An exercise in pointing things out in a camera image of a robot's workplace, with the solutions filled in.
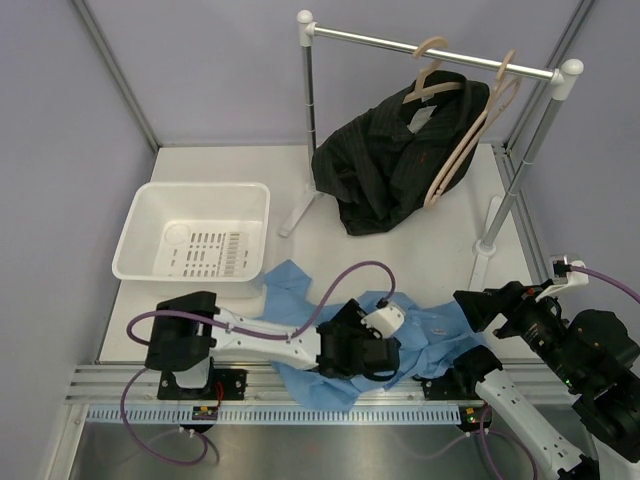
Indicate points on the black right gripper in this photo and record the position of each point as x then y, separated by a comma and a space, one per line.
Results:
513, 298

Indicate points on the light blue shirt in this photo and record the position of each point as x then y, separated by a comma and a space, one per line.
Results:
431, 338

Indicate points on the beige plastic hanger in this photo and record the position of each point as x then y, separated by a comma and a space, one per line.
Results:
501, 95

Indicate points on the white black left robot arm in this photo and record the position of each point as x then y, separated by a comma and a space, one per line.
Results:
188, 331

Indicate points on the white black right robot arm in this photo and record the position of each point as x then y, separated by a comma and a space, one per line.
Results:
592, 356

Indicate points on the dark striped shirt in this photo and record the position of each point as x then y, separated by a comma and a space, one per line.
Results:
380, 165

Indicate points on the silver clothes rack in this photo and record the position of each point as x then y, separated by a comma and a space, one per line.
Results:
560, 81

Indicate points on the white plastic bin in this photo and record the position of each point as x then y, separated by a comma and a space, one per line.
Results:
188, 236

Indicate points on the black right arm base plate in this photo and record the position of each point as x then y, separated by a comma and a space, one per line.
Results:
442, 389

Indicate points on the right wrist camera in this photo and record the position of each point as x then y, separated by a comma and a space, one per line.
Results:
564, 276

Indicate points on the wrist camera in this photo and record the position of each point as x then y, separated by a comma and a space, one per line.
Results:
564, 276
385, 320

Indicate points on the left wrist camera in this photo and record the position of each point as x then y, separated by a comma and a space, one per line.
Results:
385, 320

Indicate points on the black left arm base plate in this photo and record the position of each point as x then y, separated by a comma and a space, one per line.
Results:
203, 385

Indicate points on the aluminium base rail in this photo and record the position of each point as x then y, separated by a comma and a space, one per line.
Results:
104, 383

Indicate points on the white slotted cable duct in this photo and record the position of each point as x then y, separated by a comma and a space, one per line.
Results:
276, 415

